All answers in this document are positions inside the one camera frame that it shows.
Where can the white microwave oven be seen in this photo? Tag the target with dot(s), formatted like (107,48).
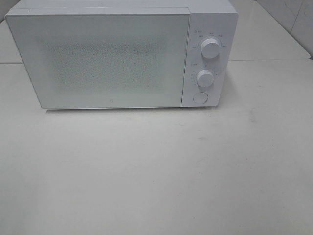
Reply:
(208,18)

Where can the white microwave door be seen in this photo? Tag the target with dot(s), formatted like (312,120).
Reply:
(114,58)

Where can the round white door button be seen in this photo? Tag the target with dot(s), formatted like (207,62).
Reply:
(200,98)

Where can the white timer knob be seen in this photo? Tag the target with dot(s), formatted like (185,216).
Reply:
(205,78)

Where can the upper white power knob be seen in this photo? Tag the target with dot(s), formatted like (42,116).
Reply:
(210,47)

